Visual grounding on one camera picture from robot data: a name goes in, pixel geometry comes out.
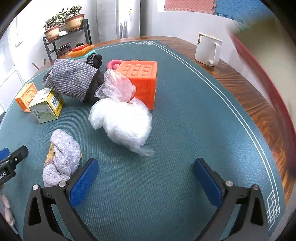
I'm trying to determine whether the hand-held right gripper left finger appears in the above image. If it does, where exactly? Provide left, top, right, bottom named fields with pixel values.
left=23, top=158, right=100, bottom=241

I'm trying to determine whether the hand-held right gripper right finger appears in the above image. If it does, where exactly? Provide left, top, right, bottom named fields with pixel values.
left=193, top=158, right=270, bottom=241

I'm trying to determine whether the light grey cloth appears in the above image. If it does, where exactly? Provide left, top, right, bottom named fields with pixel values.
left=43, top=129, right=82, bottom=188

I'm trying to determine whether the grey striped sock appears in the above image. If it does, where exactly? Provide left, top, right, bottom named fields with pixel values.
left=42, top=59, right=99, bottom=103

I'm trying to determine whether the pink knotted rope toy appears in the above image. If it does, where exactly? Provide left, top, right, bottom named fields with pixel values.
left=106, top=59, right=123, bottom=70

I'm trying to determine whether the red container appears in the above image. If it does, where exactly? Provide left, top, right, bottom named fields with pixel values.
left=225, top=16, right=296, bottom=193

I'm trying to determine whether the person's left hand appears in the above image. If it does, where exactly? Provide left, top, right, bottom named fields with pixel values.
left=0, top=193, right=15, bottom=227

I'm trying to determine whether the yellow white carton box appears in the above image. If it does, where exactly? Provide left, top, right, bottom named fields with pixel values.
left=28, top=88, right=65, bottom=124

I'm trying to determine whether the small orange box toy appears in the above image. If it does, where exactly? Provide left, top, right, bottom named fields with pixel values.
left=15, top=82, right=38, bottom=113

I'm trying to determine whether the teal table mat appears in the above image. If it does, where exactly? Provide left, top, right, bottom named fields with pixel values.
left=0, top=40, right=287, bottom=241

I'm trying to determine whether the white plastic bag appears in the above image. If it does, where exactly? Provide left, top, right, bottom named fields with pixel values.
left=88, top=97, right=155, bottom=157

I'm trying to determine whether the clear plastic bag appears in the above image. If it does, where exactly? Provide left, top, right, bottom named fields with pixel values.
left=95, top=69, right=137, bottom=103

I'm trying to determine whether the orange cube toy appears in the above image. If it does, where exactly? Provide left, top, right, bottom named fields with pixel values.
left=115, top=61, right=158, bottom=111

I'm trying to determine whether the brown rectangular planter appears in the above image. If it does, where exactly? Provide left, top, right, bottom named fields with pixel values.
left=58, top=43, right=73, bottom=56

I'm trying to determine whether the teal orange toy truck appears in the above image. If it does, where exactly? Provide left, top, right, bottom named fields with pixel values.
left=68, top=44, right=95, bottom=61

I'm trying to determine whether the small potted plant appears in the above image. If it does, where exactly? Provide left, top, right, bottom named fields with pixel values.
left=44, top=16, right=61, bottom=42

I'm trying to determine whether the white mug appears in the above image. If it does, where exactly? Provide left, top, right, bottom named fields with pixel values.
left=195, top=32, right=223, bottom=67

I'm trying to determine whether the black metal plant shelf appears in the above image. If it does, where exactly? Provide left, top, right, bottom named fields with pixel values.
left=43, top=19, right=93, bottom=62

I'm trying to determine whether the large potted plant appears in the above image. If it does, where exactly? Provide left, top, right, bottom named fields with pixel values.
left=64, top=6, right=85, bottom=32

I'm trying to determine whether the white standing air conditioner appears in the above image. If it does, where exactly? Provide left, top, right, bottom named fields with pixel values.
left=115, top=0, right=141, bottom=40

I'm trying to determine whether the blue foam mat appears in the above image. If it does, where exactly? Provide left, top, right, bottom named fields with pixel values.
left=214, top=0, right=275, bottom=26

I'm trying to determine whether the red foam mat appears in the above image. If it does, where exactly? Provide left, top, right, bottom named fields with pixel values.
left=164, top=0, right=218, bottom=14

